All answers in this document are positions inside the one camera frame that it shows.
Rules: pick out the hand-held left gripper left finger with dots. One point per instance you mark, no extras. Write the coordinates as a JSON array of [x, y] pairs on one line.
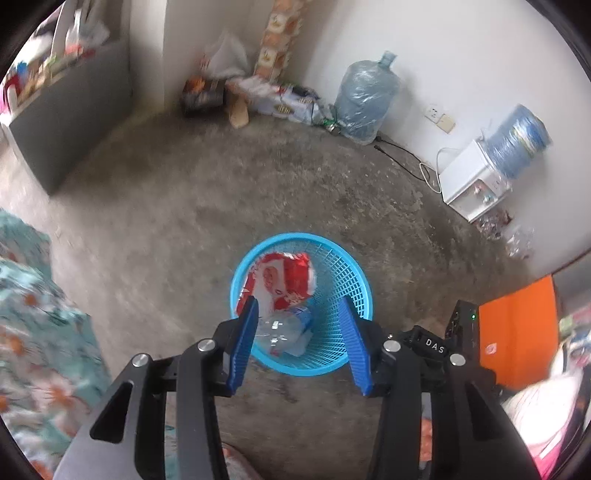
[[242, 350]]

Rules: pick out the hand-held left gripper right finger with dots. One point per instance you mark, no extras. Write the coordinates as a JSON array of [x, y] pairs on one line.
[[356, 350]]

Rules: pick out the clear plastic wrapper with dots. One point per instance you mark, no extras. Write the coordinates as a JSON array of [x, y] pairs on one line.
[[277, 330]]

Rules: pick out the blue and white packet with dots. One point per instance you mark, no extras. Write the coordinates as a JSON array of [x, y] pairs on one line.
[[305, 323]]

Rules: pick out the red and white snack bag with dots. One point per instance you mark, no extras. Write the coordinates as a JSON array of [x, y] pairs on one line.
[[281, 277]]

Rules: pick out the blue plastic mesh basket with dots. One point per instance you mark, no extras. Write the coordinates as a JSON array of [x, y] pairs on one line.
[[341, 263]]

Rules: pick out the colourful packets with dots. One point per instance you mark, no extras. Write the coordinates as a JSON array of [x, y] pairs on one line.
[[575, 330]]

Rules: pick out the pink and white cloth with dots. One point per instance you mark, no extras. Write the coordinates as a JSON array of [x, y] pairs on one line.
[[545, 415]]

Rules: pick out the crumpled clear plastic wrappers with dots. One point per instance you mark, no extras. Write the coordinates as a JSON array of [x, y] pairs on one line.
[[503, 230]]

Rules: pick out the person's foot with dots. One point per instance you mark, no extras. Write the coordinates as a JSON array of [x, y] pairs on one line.
[[425, 443]]

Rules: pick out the white water dispenser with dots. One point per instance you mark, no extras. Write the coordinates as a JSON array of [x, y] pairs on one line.
[[466, 182]]

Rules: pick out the blue wrapped water jug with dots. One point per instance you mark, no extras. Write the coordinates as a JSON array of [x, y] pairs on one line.
[[519, 141]]

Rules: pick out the floral teal blanket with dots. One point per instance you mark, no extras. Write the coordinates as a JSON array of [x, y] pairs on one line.
[[37, 332]]

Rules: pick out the brown paper bag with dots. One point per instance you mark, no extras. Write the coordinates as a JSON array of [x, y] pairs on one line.
[[238, 110]]

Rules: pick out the large clear water jug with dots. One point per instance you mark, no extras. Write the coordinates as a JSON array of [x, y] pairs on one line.
[[364, 97]]

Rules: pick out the dark printed box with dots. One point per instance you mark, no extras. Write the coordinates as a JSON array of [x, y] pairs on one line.
[[203, 97]]

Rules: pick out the grey cabinet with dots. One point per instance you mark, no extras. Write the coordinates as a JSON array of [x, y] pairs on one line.
[[69, 120]]

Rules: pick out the large white plastic bag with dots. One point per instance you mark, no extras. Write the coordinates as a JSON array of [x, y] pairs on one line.
[[226, 55]]

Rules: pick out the patterned tile column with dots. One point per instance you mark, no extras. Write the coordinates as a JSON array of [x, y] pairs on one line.
[[279, 41]]

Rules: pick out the pile of household items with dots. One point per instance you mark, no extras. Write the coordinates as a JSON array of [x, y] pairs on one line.
[[32, 74]]

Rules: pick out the crumpled white plastic bag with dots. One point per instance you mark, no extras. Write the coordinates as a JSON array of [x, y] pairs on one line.
[[90, 27]]

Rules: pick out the beige wall plate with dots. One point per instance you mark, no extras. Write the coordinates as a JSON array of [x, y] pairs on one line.
[[445, 122]]

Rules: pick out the white wall socket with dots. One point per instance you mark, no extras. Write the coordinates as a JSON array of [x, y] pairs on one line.
[[432, 113]]

